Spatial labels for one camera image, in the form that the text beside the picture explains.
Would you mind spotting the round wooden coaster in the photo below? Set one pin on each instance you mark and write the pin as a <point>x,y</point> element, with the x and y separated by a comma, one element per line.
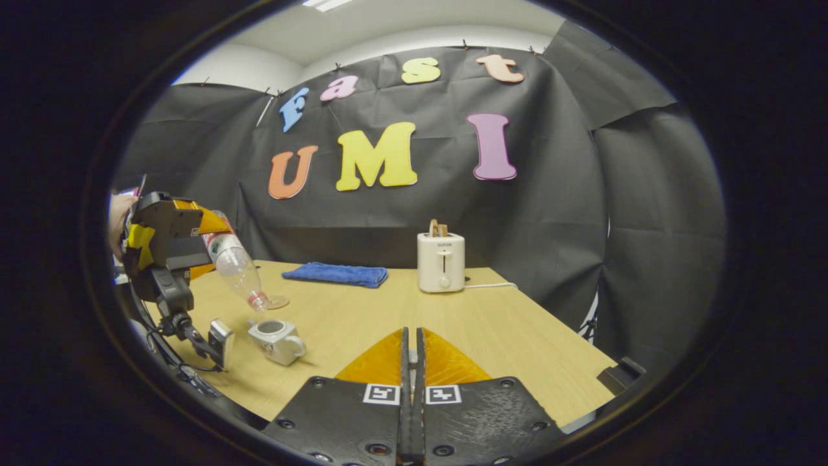
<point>279,302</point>

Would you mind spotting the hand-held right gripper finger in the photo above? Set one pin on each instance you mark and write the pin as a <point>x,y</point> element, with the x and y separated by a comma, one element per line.
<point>405,388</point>
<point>420,388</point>

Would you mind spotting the white teacup lid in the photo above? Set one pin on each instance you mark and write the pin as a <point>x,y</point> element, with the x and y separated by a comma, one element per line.
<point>413,356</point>

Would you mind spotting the ceiling light panel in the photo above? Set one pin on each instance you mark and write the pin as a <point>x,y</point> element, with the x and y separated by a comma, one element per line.
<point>326,4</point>

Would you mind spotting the white teacup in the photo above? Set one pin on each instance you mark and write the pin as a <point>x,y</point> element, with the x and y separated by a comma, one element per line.
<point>279,343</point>

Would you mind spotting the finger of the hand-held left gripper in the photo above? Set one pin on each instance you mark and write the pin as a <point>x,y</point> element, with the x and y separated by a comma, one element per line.
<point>184,262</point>
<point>171,217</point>

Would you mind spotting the toast slice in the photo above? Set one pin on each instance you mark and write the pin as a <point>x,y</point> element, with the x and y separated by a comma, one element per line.
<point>438,228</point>

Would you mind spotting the black backdrop cloth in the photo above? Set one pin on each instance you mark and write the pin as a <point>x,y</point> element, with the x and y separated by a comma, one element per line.
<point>401,220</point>

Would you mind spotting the blue towel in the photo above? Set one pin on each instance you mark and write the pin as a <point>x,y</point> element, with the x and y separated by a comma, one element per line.
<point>336,274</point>

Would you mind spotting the white toaster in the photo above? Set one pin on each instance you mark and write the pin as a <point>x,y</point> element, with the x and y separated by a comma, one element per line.
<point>441,262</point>

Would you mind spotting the clear plastic water bottle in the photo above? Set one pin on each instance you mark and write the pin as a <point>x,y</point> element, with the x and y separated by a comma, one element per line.
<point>236,265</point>

